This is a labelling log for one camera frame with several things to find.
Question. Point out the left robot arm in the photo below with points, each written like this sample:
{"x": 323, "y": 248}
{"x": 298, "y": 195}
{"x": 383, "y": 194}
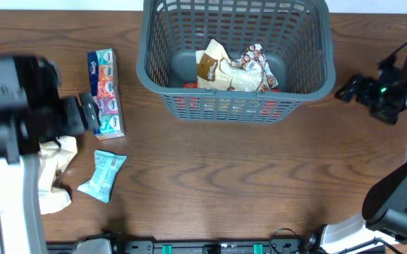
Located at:
{"x": 31, "y": 112}

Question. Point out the teal snack packet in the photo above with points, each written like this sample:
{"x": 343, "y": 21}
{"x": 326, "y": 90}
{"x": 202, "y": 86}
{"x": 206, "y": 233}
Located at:
{"x": 107, "y": 166}

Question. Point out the beige paper pouch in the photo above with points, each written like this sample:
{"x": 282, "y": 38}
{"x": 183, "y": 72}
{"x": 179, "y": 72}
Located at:
{"x": 55, "y": 156}

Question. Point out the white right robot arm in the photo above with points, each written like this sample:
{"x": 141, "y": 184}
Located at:
{"x": 382, "y": 222}

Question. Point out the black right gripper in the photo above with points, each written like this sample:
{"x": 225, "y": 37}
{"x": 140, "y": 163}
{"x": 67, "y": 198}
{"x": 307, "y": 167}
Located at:
{"x": 389, "y": 115}

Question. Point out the colourful Kleenex tissue multipack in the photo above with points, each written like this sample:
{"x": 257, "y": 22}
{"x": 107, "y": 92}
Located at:
{"x": 104, "y": 84}

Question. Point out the orange snack bag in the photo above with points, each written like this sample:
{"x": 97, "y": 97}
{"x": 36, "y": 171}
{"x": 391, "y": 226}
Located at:
{"x": 223, "y": 109}

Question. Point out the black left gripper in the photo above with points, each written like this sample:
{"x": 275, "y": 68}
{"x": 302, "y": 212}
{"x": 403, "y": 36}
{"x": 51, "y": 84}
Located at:
{"x": 68, "y": 107}

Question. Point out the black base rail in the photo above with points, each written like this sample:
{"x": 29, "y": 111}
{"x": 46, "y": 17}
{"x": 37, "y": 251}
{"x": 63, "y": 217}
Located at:
{"x": 121, "y": 243}

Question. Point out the beige brown Pantree bag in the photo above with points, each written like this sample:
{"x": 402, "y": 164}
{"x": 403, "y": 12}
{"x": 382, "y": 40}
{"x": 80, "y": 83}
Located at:
{"x": 253, "y": 58}

